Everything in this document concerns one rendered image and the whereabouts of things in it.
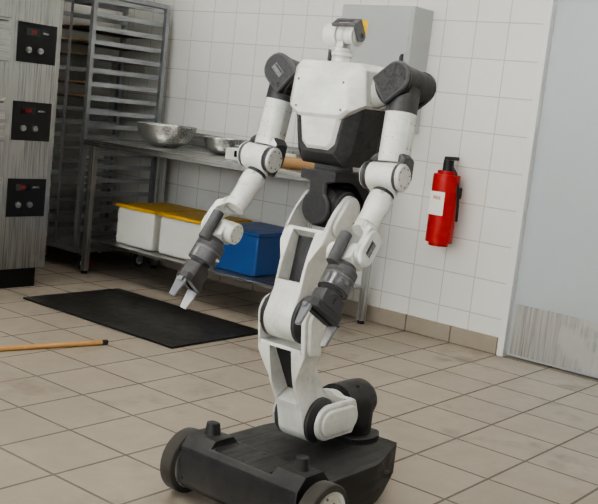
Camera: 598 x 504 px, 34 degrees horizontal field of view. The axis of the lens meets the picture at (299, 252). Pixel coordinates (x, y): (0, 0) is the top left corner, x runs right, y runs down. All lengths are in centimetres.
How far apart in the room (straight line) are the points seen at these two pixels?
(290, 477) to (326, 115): 103
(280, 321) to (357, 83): 72
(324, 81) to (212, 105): 396
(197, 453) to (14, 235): 314
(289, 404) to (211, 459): 29
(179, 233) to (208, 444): 321
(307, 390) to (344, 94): 89
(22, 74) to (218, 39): 155
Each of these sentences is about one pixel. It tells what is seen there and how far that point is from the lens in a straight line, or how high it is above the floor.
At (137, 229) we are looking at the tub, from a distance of 637.
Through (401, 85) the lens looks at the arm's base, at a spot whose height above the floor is 131.
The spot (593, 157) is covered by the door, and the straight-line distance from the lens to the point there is 534.
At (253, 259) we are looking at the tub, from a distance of 570.
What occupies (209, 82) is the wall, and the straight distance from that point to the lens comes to 684.
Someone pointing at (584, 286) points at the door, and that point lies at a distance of 537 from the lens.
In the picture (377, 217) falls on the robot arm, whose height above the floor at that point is 95.
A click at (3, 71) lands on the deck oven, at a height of 124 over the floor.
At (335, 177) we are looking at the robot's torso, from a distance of 289.
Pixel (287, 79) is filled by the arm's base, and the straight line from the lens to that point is 304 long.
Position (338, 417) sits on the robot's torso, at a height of 30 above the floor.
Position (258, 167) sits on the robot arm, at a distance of 304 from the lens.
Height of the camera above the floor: 122
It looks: 8 degrees down
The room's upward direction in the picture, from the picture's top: 6 degrees clockwise
